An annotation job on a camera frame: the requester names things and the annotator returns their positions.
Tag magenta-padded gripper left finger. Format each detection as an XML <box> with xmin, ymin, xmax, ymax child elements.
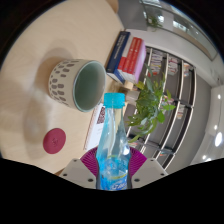
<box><xmin>59</xmin><ymin>145</ymin><xmax>101</xmax><ymax>191</ymax></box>

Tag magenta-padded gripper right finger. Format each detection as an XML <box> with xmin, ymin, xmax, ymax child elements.
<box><xmin>127</xmin><ymin>145</ymin><xmax>169</xmax><ymax>190</ymax></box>

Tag clear blue-capped drink bottle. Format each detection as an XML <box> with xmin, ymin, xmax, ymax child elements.
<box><xmin>95</xmin><ymin>92</ymin><xmax>132</xmax><ymax>192</ymax></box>

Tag flat round red coaster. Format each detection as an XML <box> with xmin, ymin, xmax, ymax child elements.
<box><xmin>42</xmin><ymin>127</ymin><xmax>67</xmax><ymax>155</ymax></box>

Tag open white booklet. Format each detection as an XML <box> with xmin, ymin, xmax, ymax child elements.
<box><xmin>83</xmin><ymin>102</ymin><xmax>108</xmax><ymax>152</ymax></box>

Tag group of ceiling lights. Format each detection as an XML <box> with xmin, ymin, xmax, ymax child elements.
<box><xmin>199</xmin><ymin>93</ymin><xmax>224</xmax><ymax>163</ymax></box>

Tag patterned ceramic mug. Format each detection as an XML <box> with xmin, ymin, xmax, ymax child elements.
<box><xmin>47</xmin><ymin>58</ymin><xmax>108</xmax><ymax>113</ymax></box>

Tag pink book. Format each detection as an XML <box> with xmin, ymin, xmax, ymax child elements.
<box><xmin>128</xmin><ymin>39</ymin><xmax>148</xmax><ymax>85</ymax></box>

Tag red book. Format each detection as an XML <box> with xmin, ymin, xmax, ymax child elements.
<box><xmin>124</xmin><ymin>37</ymin><xmax>144</xmax><ymax>76</ymax></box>
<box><xmin>116</xmin><ymin>35</ymin><xmax>138</xmax><ymax>73</ymax></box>

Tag navy blue book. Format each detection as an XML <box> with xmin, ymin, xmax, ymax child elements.
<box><xmin>105</xmin><ymin>30</ymin><xmax>132</xmax><ymax>84</ymax></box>

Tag small green potted plant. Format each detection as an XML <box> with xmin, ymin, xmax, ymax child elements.
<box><xmin>146</xmin><ymin>14</ymin><xmax>164</xmax><ymax>29</ymax></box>

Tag light wooden chair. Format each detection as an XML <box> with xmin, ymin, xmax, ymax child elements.
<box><xmin>105</xmin><ymin>0</ymin><xmax>120</xmax><ymax>14</ymax></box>

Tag grey wall shelf unit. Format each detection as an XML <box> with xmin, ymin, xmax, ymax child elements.
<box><xmin>124</xmin><ymin>46</ymin><xmax>198</xmax><ymax>171</ymax></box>

